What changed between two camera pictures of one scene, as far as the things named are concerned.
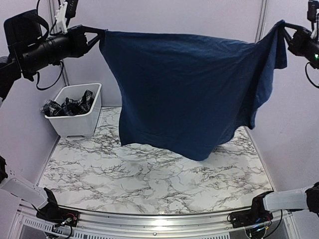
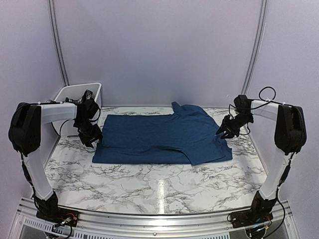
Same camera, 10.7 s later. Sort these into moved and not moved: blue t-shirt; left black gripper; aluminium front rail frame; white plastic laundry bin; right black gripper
Moved: right black gripper; left black gripper; blue t-shirt
Not moved: white plastic laundry bin; aluminium front rail frame
